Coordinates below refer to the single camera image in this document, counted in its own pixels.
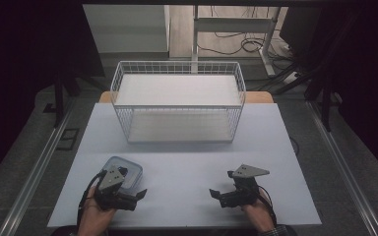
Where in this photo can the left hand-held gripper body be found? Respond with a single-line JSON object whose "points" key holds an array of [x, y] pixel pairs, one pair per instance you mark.
{"points": [[111, 178]]}

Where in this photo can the white desk frame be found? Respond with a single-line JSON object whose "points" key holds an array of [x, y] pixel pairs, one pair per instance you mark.
{"points": [[233, 24]]}

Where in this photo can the black metal stand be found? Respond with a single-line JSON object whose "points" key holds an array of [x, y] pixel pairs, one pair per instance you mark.
{"points": [[58, 105], [325, 105]]}

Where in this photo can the person's right hand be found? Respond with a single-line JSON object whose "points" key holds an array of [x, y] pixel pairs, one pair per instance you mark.
{"points": [[259, 214]]}

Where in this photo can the grey metal floor rail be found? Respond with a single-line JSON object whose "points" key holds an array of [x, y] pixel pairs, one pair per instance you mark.
{"points": [[341, 170], [34, 177]]}

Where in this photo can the white cabinet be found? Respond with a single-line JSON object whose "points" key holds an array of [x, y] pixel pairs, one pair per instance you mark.
{"points": [[128, 29]]}

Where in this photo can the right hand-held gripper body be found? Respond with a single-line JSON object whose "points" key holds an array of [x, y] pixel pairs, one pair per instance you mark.
{"points": [[246, 188]]}

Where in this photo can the black floor frame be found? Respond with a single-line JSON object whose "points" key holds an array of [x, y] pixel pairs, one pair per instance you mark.
{"points": [[68, 139]]}

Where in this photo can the clear plastic lidded container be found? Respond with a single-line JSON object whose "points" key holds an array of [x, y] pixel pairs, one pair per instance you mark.
{"points": [[134, 170]]}

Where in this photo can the person's left hand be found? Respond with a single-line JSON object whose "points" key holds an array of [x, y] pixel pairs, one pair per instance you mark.
{"points": [[93, 219]]}

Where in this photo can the white power strip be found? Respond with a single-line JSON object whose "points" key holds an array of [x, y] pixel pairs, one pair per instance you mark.
{"points": [[290, 78]]}

